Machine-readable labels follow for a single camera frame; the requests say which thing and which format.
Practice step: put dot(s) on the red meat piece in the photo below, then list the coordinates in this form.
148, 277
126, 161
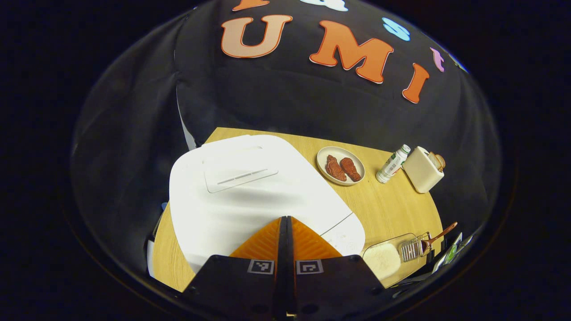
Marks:
335, 168
350, 169

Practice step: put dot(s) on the white green panel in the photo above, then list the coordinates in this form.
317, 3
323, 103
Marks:
451, 252

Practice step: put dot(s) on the toast bread slice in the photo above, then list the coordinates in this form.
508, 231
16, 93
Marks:
432, 158
440, 162

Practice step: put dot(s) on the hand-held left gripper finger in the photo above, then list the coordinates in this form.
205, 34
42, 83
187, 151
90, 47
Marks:
291, 267
283, 267

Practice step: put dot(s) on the clear rice container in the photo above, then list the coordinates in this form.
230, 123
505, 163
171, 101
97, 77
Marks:
403, 270

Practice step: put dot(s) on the white toaster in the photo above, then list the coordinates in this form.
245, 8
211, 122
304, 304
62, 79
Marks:
419, 171

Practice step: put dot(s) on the white drink bottle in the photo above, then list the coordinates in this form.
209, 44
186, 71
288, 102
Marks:
391, 165

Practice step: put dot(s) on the brown wooden spoon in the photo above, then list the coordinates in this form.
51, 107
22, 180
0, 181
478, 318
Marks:
439, 234

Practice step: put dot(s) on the white rice heap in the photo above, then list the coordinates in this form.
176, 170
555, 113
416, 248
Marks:
382, 262

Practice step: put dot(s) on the cream round plate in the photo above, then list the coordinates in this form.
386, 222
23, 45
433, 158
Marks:
325, 154

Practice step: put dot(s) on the white rice cooker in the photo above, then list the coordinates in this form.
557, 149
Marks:
250, 209

